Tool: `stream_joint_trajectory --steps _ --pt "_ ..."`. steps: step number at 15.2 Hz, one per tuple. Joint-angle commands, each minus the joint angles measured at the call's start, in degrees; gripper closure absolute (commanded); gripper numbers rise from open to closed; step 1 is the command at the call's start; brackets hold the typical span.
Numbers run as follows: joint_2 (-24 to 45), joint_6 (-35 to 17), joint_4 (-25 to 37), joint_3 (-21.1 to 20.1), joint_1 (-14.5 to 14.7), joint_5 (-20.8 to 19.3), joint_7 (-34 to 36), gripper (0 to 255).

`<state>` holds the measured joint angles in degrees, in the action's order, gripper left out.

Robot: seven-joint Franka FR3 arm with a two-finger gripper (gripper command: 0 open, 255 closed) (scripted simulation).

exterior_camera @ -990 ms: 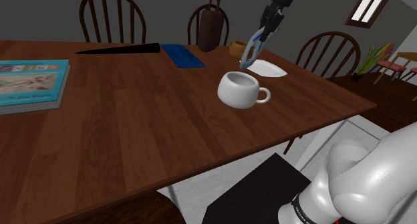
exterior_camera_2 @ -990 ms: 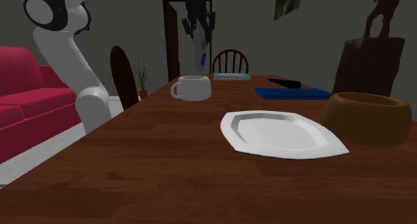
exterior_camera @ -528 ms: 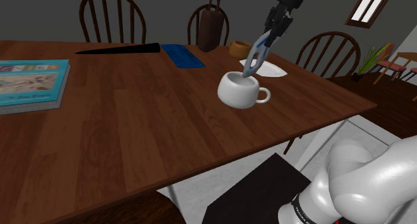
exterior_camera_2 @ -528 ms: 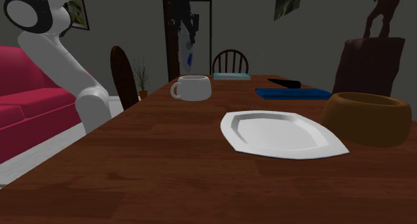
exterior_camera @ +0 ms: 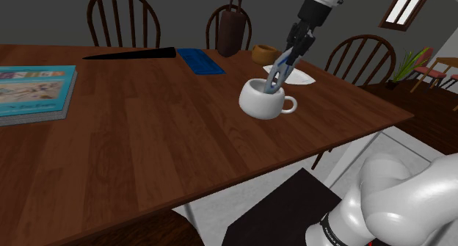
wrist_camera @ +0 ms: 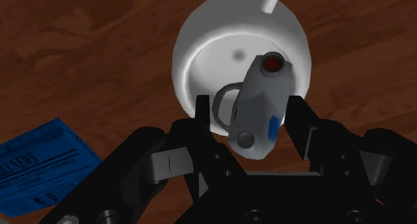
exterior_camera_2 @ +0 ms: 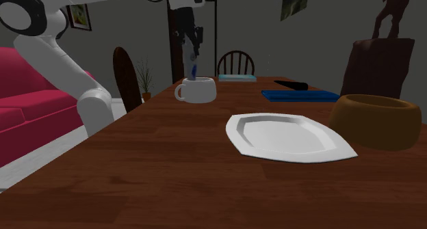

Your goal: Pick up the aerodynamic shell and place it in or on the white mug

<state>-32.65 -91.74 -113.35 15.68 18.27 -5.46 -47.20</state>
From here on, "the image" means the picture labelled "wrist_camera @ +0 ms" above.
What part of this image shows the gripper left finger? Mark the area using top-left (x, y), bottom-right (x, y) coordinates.
top-left (39, 94), bottom-right (247, 224)

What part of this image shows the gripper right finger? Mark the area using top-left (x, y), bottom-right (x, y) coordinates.
top-left (283, 95), bottom-right (417, 215)

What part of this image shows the grey key fob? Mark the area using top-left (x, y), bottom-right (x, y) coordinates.
top-left (212, 51), bottom-right (293, 161)

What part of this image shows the white mug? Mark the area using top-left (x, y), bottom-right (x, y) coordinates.
top-left (171, 0), bottom-right (312, 138)

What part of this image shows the blue newspaper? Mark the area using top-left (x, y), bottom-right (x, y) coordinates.
top-left (0, 117), bottom-right (104, 218)

